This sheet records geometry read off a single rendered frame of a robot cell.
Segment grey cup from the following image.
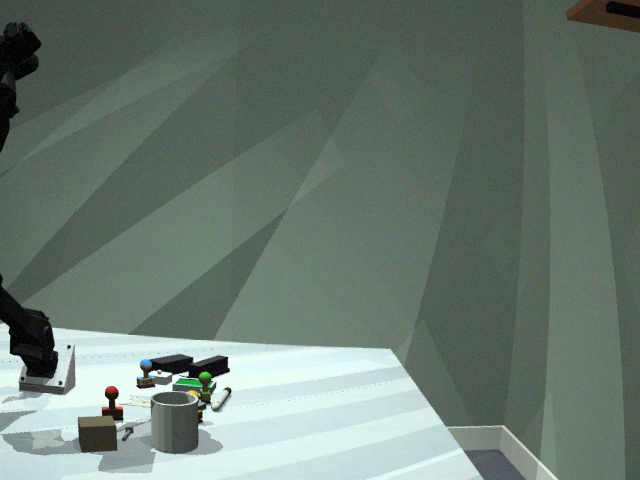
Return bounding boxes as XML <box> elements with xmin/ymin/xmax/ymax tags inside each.
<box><xmin>150</xmin><ymin>391</ymin><xmax>199</xmax><ymax>454</ymax></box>

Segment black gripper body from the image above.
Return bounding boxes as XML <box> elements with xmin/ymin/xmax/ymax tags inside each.
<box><xmin>0</xmin><ymin>53</ymin><xmax>39</xmax><ymax>81</ymax></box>

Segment grey cylinder with black end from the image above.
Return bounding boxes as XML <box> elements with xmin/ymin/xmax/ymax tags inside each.
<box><xmin>211</xmin><ymin>387</ymin><xmax>231</xmax><ymax>412</ymax></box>

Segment yellow rubber stamp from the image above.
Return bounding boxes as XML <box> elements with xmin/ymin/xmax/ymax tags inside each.
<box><xmin>187</xmin><ymin>391</ymin><xmax>203</xmax><ymax>424</ymax></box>

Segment red-handled rubber stamp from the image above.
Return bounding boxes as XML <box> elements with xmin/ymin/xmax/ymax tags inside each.
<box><xmin>102</xmin><ymin>386</ymin><xmax>124</xmax><ymax>421</ymax></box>

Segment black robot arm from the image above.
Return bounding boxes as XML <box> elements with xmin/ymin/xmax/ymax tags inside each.
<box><xmin>0</xmin><ymin>21</ymin><xmax>59</xmax><ymax>378</ymax></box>

